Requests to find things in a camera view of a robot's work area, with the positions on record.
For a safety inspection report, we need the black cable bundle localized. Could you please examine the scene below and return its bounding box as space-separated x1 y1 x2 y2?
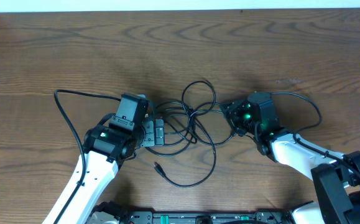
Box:
144 80 239 189

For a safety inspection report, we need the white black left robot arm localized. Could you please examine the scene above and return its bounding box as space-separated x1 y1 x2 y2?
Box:
44 93 165 223

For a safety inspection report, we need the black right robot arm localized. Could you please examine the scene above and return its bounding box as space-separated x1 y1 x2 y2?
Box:
220 92 360 224

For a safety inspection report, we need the black left camera cable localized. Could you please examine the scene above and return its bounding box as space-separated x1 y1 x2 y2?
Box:
52 89 123 224

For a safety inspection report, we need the black camera cable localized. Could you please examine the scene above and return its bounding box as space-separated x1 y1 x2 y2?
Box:
52 89 123 224
269 91 360 200

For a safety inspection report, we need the black right camera cable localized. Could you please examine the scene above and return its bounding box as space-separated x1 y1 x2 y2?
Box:
269 91 360 200

